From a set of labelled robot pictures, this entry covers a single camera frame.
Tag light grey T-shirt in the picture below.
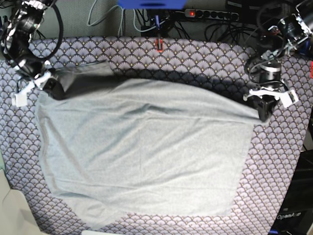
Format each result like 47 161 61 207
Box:
35 63 261 229

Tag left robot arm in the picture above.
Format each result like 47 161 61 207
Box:
243 0 313 122

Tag black OpenArm box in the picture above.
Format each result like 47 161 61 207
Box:
269 150 313 235

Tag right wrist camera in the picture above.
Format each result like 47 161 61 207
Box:
11 93 27 107

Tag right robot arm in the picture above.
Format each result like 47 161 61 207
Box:
0 0 65 100

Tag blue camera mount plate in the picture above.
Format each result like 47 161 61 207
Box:
118 0 186 9

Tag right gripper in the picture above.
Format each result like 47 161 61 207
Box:
16 69 66 100

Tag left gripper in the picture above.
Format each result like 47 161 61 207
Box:
243 87 283 122

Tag black power strip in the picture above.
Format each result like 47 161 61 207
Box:
183 9 240 22

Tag grey cable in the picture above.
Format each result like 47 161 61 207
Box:
87 0 128 37

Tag blue clamp right edge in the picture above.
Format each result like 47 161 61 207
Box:
299 41 313 57

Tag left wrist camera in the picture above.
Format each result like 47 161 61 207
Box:
280 90 299 108

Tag blue orange centre clamp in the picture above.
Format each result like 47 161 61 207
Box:
153 15 163 52

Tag patterned purple tablecloth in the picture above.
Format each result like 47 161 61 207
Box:
0 37 313 235

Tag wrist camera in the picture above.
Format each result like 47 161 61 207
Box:
280 90 299 108
11 93 27 107

